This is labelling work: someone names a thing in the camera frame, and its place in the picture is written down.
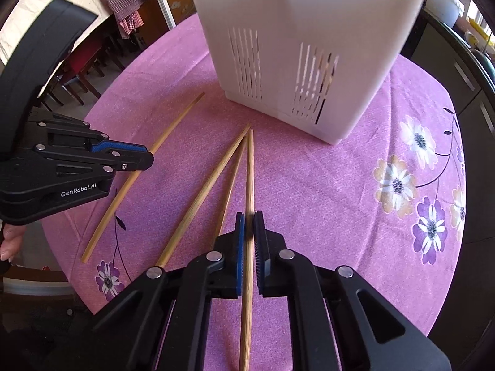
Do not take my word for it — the person's left hand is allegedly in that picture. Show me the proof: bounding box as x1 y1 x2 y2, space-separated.
0 222 28 261

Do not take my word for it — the white plastic bucket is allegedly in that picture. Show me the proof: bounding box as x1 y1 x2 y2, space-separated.
423 0 465 28

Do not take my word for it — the brown wooden chopstick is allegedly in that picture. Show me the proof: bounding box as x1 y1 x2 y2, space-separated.
212 139 248 240
155 124 252 269
238 129 256 371

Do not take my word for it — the white plastic utensil holder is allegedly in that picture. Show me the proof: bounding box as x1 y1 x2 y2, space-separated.
183 0 431 145

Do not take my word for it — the red seat wooden chair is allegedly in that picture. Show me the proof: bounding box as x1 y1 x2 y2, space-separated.
39 33 128 113

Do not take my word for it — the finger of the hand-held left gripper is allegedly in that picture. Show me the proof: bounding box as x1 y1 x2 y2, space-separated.
27 110 149 155
54 151 155 180

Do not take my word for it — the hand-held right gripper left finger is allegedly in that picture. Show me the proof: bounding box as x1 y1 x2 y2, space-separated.
91 212 248 371

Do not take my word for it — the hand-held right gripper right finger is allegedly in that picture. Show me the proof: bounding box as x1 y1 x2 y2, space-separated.
253 211 453 371

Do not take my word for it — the purple floral tablecloth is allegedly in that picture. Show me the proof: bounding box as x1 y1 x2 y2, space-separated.
41 11 465 371

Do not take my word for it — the light bamboo chopstick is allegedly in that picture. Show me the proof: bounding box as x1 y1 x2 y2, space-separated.
81 92 205 262

